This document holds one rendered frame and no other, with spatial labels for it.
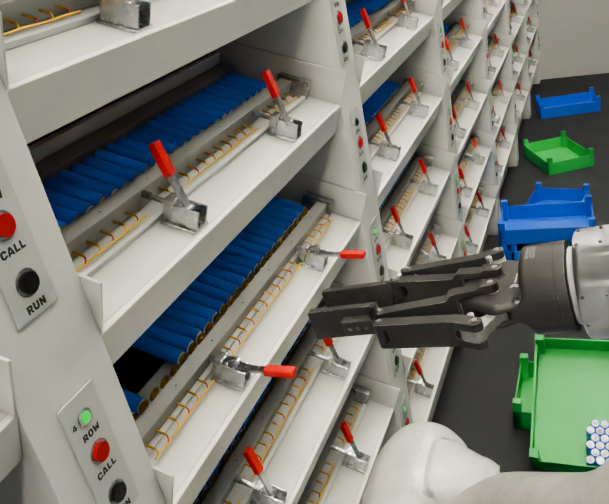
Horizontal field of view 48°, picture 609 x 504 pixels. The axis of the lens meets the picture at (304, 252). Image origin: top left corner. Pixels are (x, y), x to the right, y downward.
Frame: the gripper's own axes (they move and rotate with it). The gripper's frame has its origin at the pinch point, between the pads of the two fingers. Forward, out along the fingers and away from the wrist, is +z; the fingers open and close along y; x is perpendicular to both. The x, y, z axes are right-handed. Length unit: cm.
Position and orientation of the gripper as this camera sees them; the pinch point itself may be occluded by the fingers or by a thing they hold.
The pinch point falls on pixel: (351, 310)
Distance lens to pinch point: 65.0
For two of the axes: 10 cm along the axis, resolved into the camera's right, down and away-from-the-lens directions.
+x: 3.4, 8.7, 3.5
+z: -8.6, 1.4, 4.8
